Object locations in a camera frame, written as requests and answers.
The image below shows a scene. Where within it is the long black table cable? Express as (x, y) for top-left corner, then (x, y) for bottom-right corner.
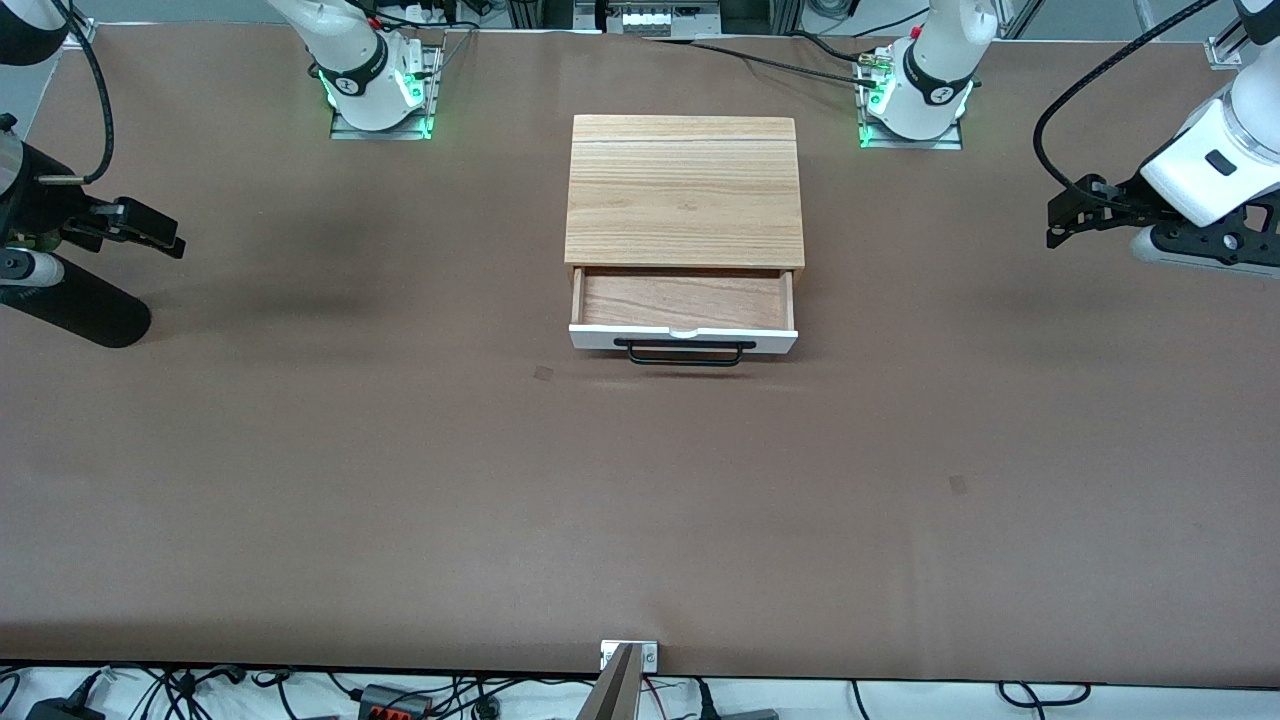
(645, 38), (873, 87)

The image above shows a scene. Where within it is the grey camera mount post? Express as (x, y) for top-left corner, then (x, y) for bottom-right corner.
(575, 643), (642, 720)

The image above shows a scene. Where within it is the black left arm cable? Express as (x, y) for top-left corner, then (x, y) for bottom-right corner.
(1033, 0), (1223, 199)

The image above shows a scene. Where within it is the short black table cable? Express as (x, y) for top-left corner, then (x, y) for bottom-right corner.
(788, 30), (869, 65)

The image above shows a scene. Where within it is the black metal drawer handle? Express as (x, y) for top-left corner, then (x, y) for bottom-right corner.
(614, 338), (757, 368)

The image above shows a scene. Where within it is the brown table mat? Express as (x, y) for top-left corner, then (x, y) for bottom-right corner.
(0, 22), (1280, 691)

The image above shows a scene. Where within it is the silver camera mount bracket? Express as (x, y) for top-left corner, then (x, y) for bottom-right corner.
(600, 640), (660, 674)

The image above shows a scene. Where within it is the looped black floor cable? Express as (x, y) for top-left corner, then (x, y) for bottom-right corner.
(998, 681), (1093, 708)

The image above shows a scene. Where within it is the white-fronted wooden drawer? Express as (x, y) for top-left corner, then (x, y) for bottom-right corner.
(568, 266), (800, 368)

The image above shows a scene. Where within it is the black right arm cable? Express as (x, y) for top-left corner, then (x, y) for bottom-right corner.
(55, 0), (116, 187)

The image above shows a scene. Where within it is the light wooden drawer cabinet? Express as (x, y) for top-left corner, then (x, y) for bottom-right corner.
(564, 114), (807, 276)

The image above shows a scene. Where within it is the red and black connector box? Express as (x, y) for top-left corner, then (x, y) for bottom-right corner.
(358, 684), (433, 720)

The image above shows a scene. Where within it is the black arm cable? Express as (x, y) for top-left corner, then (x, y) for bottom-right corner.
(55, 0), (116, 187)
(1033, 0), (1223, 199)

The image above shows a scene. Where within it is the white power strip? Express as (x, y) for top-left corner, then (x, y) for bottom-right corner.
(598, 0), (723, 37)

